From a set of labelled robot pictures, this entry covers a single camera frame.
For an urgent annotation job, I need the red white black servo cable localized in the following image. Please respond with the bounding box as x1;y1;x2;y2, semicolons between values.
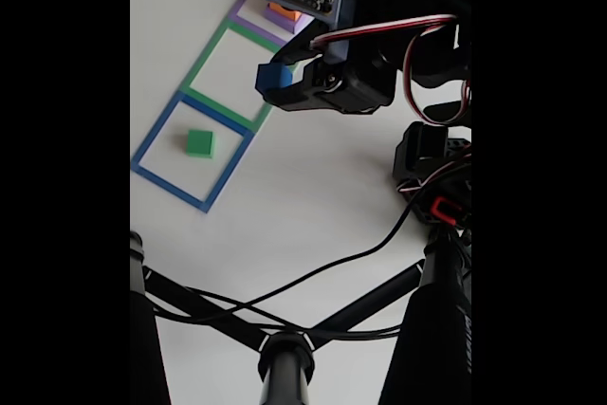
310;0;472;125

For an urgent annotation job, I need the large purple block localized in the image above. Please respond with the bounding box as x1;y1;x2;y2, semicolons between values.
264;2;315;36

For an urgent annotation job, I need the green block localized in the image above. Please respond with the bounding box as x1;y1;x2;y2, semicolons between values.
185;129;216;158

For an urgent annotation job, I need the purple square frame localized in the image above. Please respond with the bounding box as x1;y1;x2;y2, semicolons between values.
230;0;317;48

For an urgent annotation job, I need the black tripod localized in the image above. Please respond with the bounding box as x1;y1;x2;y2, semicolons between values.
130;229;472;405

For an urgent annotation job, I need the small blue block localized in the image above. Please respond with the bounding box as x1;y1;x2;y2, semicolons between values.
254;61;294;93

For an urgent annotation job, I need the red clamp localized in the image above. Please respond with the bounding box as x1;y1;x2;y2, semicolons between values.
430;196;464;227

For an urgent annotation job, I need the orange block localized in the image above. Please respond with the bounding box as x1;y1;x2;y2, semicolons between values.
268;2;303;23

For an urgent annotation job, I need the green square frame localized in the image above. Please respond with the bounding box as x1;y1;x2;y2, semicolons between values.
179;18;298;135

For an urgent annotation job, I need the blue square frame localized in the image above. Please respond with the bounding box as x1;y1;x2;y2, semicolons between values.
131;90;255;214

